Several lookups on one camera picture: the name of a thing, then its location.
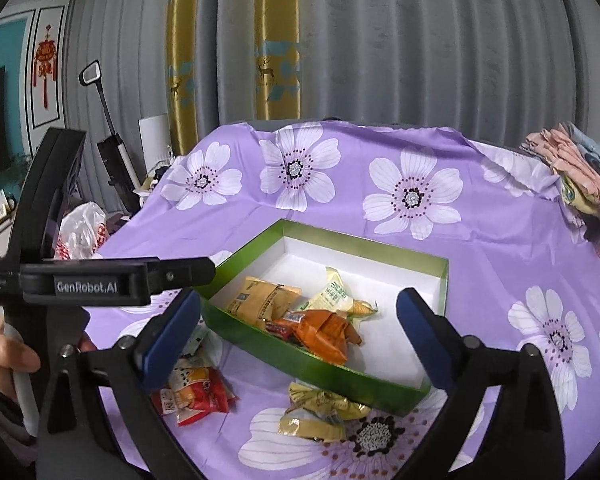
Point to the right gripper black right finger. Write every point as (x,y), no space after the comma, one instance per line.
(523,439)

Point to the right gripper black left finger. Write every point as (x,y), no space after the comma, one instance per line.
(75,437)

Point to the tan barcode snack packet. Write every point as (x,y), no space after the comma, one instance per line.
(258,302)

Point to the orange snack bag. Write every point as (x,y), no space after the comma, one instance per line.
(325,334)

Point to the yellow striped snack packet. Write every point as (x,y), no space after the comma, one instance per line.
(318,415)

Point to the person's left hand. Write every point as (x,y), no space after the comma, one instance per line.
(15,357)

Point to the red beige snack packet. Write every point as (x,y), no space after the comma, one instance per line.
(193,391)

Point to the white red plastic bag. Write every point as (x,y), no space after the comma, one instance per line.
(82,232)

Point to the silver white snack bag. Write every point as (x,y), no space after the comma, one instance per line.
(204,346)

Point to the green cardboard box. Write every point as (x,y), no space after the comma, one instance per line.
(384,372)

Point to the stick vacuum cleaner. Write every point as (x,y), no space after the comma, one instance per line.
(112,150)

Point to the pale yellow green snack packet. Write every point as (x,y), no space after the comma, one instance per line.
(335,298)

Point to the white board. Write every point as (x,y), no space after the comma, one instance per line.
(156,140)

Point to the red chinese knot decoration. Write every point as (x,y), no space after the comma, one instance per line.
(44,69)

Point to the stack of folded cloths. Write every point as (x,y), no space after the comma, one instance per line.
(575,157)

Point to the grey curtain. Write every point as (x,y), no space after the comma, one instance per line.
(493,69)

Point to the gold patterned curtain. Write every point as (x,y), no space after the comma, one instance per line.
(231,61)

